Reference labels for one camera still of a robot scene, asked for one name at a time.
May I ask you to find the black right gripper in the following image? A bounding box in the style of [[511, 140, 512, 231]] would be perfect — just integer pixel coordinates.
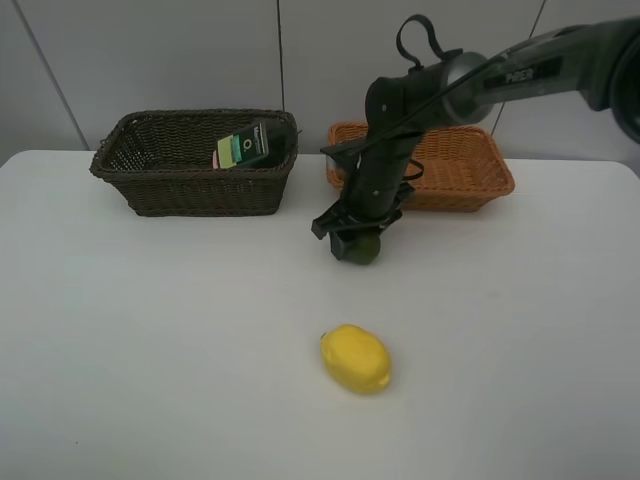
[[311, 194, 403, 261]]

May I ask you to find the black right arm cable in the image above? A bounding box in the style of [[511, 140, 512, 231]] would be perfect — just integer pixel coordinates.
[[319, 13, 506, 186]]

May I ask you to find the yellow lemon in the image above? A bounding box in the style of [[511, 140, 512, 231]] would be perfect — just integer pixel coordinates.
[[320, 324, 392, 395]]

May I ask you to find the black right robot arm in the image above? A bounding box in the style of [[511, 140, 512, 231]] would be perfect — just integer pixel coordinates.
[[311, 14, 639, 265]]

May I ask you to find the dark brown wicker basket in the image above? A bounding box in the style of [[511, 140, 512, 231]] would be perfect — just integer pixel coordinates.
[[90, 109, 298, 217]]

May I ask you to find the dark grey pump bottle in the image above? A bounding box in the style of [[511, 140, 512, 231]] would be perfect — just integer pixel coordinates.
[[214, 120, 269, 170]]

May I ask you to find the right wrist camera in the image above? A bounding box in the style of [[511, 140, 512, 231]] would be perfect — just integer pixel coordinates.
[[320, 139, 365, 174]]

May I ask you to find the orange wicker basket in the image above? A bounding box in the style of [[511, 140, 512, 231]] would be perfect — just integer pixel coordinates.
[[326, 122, 516, 214]]

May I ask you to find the dark green whole avocado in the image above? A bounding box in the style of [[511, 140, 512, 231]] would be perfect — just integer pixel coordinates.
[[344, 233, 381, 265]]

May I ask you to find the black whiteboard eraser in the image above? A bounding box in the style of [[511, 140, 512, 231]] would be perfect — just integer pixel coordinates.
[[265, 118, 297, 168]]

